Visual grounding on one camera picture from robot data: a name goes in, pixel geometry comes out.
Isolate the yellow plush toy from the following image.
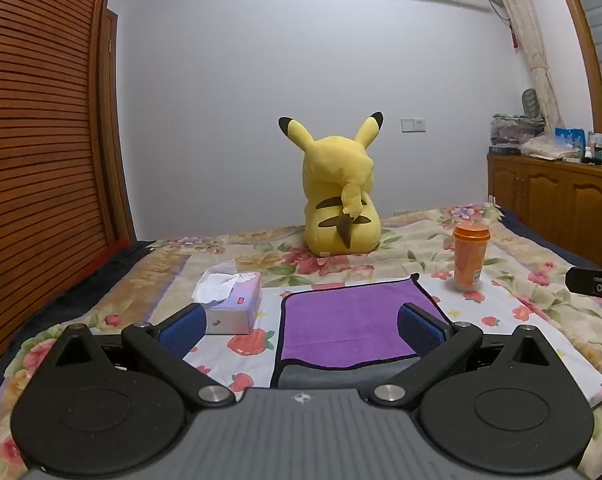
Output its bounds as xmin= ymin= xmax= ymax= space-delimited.
xmin=278 ymin=111 xmax=385 ymax=257

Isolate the floral blanket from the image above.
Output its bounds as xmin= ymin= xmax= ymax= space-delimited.
xmin=0 ymin=203 xmax=602 ymax=480

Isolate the blue packet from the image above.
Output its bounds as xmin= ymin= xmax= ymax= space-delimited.
xmin=555 ymin=126 xmax=588 ymax=162

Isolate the grey towel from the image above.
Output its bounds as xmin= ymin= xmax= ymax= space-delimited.
xmin=271 ymin=355 xmax=418 ymax=390

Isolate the dark blue bed sheet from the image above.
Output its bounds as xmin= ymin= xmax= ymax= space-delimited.
xmin=0 ymin=207 xmax=602 ymax=411

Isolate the clear bag of clothes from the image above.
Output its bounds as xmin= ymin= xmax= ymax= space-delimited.
xmin=491 ymin=113 xmax=546 ymax=149

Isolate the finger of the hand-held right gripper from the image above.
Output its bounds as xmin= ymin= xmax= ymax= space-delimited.
xmin=565 ymin=266 xmax=602 ymax=306

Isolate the wooden window frame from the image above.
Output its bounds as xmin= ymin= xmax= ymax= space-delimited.
xmin=548 ymin=0 xmax=602 ymax=136

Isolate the wooden slatted wardrobe door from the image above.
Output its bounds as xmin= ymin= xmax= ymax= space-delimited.
xmin=0 ymin=0 xmax=137 ymax=396

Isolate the beige folded cloth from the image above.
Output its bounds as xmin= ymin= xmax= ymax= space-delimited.
xmin=520 ymin=136 xmax=582 ymax=162

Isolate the wooden cabinet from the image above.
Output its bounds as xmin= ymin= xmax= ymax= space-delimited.
xmin=487 ymin=152 xmax=602 ymax=271

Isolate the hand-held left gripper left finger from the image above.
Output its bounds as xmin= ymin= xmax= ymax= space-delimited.
xmin=48 ymin=304 xmax=236 ymax=407

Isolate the strawberry print white cloth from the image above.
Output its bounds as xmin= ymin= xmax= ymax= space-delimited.
xmin=181 ymin=267 xmax=602 ymax=406

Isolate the purple towel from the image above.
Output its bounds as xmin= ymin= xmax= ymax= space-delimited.
xmin=279 ymin=273 xmax=452 ymax=368

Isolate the orange cup with lid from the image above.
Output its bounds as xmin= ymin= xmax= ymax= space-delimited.
xmin=452 ymin=222 xmax=492 ymax=292

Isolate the beige curtain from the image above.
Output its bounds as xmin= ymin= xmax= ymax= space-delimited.
xmin=483 ymin=0 xmax=562 ymax=133

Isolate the white tissue box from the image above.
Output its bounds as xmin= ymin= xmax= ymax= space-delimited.
xmin=192 ymin=270 xmax=263 ymax=336

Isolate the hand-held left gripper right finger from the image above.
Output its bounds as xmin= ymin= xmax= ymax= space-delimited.
xmin=373 ymin=302 xmax=558 ymax=404

